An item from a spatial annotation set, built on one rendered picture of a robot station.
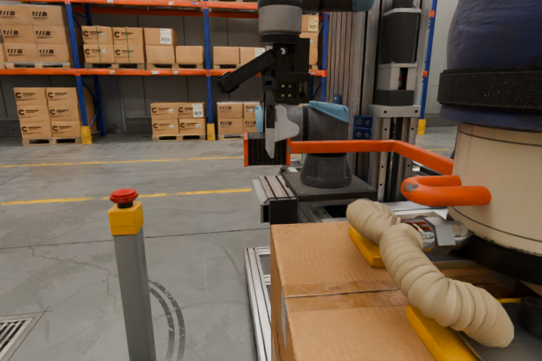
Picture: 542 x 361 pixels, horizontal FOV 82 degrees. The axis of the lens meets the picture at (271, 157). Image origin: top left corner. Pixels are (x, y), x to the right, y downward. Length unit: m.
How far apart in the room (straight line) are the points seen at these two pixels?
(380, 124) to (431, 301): 0.78
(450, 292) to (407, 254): 0.05
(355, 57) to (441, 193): 0.76
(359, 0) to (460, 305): 0.54
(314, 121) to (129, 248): 0.60
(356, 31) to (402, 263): 0.85
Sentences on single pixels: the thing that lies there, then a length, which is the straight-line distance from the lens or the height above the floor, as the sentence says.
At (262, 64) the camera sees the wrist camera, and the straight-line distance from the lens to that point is 0.56.
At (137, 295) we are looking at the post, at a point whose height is 0.74.
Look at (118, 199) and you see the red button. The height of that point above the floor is 1.03.
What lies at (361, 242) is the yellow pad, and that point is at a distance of 0.50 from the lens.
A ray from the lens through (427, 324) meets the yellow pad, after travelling 0.38.
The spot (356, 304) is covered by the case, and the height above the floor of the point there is 1.07.
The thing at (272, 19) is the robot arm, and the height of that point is 1.42.
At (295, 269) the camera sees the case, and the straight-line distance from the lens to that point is 0.46.
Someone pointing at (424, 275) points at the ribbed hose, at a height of 1.15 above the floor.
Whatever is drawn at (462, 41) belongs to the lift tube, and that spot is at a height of 1.37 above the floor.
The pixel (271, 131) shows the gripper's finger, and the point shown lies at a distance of 0.54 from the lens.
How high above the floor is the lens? 1.32
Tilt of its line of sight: 14 degrees down
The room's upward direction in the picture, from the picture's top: straight up
